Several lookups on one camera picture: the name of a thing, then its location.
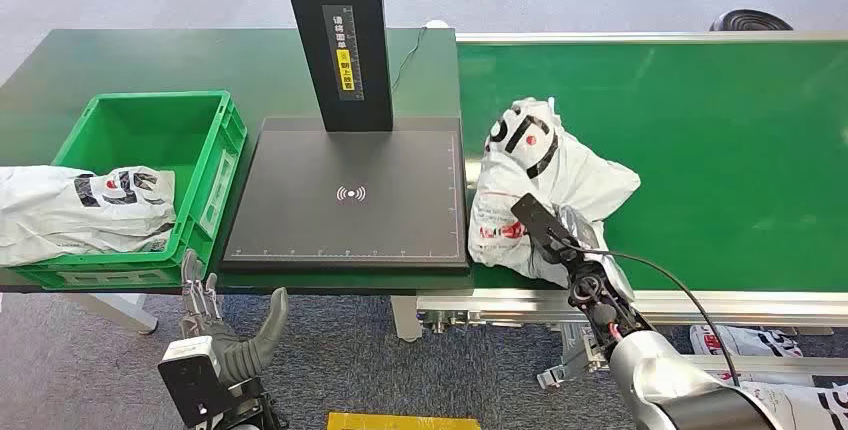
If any black scanner base plate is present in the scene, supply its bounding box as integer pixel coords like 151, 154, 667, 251
220, 115, 470, 275

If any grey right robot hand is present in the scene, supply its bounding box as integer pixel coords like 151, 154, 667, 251
558, 204, 607, 259

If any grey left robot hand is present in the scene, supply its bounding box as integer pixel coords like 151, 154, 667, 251
178, 249, 291, 386

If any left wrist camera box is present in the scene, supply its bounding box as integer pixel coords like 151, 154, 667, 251
157, 336, 230, 428

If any white package with round logo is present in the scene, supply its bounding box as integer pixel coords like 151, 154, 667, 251
467, 96, 643, 289

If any thin black table cable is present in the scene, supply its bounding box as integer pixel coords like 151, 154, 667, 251
390, 26, 429, 94

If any yellow floor marker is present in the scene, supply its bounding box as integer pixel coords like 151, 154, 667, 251
325, 411, 483, 430

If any green plastic crate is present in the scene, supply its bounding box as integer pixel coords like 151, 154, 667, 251
9, 90, 248, 291

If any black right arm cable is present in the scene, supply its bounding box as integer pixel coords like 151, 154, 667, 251
563, 241, 742, 389

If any dark green table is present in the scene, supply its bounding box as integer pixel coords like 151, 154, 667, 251
0, 28, 475, 296

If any black and yellow column label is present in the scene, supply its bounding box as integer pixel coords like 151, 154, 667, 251
322, 4, 364, 102

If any aluminium conveyor frame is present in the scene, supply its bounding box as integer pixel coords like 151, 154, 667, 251
415, 30, 848, 392

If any green conveyor belt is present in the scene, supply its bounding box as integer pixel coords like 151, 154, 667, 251
457, 39, 848, 294

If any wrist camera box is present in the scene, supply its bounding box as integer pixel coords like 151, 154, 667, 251
511, 193, 579, 264
157, 336, 230, 428

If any black round ribbed object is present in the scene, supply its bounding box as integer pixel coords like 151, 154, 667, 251
708, 9, 794, 33

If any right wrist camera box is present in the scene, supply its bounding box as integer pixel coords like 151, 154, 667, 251
511, 193, 579, 264

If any white table leg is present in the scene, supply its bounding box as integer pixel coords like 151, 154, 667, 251
390, 294, 423, 343
66, 293, 159, 336

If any flat white printed package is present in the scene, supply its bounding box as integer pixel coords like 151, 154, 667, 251
0, 165, 178, 268

